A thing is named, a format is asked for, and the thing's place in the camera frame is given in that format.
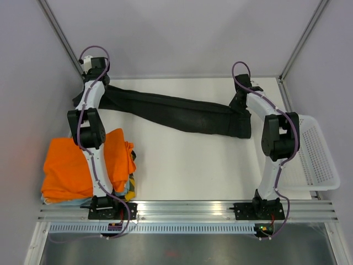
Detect black trousers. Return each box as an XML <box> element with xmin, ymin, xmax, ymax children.
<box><xmin>72</xmin><ymin>84</ymin><xmax>252</xmax><ymax>140</ymax></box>

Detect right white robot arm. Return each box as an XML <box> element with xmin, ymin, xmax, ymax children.
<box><xmin>233</xmin><ymin>74</ymin><xmax>300</xmax><ymax>219</ymax></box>

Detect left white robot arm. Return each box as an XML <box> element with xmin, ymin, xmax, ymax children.
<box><xmin>67</xmin><ymin>56</ymin><xmax>120</xmax><ymax>220</ymax></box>

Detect white perforated plastic basket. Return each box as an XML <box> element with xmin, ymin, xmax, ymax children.
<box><xmin>279</xmin><ymin>115</ymin><xmax>340</xmax><ymax>191</ymax></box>

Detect orange folded garment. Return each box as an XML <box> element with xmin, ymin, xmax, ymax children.
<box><xmin>41</xmin><ymin>129</ymin><xmax>134</xmax><ymax>202</ymax></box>

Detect yellow black patterned garment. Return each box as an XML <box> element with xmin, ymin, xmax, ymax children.
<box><xmin>124</xmin><ymin>150</ymin><xmax>137</xmax><ymax>202</ymax></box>

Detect light blue folded garment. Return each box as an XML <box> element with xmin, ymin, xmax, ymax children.
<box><xmin>41</xmin><ymin>190</ymin><xmax>136</xmax><ymax>206</ymax></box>

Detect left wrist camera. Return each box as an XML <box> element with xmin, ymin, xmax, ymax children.
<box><xmin>78</xmin><ymin>55</ymin><xmax>93</xmax><ymax>74</ymax></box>

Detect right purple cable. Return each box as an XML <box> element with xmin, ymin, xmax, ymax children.
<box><xmin>231</xmin><ymin>61</ymin><xmax>300</xmax><ymax>241</ymax></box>

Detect left aluminium frame post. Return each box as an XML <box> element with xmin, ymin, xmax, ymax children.
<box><xmin>36</xmin><ymin>0</ymin><xmax>83</xmax><ymax>80</ymax></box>

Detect aluminium frame post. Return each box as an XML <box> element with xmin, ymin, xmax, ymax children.
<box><xmin>277</xmin><ymin>0</ymin><xmax>330</xmax><ymax>83</ymax></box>
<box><xmin>36</xmin><ymin>0</ymin><xmax>83</xmax><ymax>80</ymax></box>

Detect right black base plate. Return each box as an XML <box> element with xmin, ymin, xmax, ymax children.
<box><xmin>233</xmin><ymin>202</ymin><xmax>285</xmax><ymax>221</ymax></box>

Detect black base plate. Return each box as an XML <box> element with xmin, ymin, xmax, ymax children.
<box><xmin>233</xmin><ymin>202</ymin><xmax>285</xmax><ymax>221</ymax></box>
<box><xmin>88</xmin><ymin>202</ymin><xmax>138</xmax><ymax>221</ymax></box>

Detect right aluminium frame post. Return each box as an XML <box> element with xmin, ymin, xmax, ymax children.
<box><xmin>277</xmin><ymin>0</ymin><xmax>330</xmax><ymax>83</ymax></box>

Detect white slotted cable duct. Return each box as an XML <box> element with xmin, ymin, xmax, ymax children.
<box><xmin>50</xmin><ymin>222</ymin><xmax>256</xmax><ymax>235</ymax></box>

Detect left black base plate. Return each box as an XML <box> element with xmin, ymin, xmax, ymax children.
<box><xmin>88</xmin><ymin>202</ymin><xmax>138</xmax><ymax>221</ymax></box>

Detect aluminium rail beam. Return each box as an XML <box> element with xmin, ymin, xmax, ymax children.
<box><xmin>36</xmin><ymin>200</ymin><xmax>338</xmax><ymax>223</ymax></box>

